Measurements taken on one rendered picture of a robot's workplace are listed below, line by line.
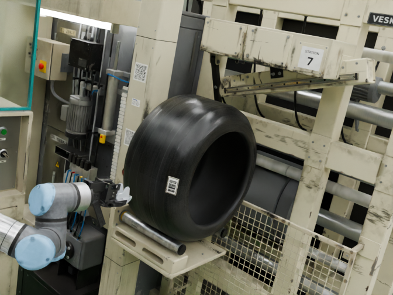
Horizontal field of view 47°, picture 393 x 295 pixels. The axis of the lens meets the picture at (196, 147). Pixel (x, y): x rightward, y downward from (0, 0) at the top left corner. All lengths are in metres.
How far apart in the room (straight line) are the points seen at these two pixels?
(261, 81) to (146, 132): 0.61
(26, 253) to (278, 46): 1.19
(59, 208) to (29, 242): 0.17
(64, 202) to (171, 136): 0.47
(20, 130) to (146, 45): 0.66
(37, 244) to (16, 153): 0.93
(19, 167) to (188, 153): 0.86
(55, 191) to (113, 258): 0.91
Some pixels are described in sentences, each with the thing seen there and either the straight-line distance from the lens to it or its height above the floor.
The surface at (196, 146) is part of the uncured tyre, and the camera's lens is 1.61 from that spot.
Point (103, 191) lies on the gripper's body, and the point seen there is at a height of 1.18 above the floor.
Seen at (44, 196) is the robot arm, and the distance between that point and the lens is 1.36.
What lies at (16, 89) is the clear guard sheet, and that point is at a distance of 2.02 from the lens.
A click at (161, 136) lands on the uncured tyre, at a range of 1.66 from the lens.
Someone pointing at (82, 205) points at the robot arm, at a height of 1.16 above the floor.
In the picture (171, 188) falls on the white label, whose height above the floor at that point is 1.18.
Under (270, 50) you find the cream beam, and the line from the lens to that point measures 1.87.
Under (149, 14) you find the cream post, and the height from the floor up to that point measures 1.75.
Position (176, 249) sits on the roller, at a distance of 1.81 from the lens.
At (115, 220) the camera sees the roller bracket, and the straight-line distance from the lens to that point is 2.00.
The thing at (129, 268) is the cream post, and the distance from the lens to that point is 2.25.
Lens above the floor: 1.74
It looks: 15 degrees down
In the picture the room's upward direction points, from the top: 11 degrees clockwise
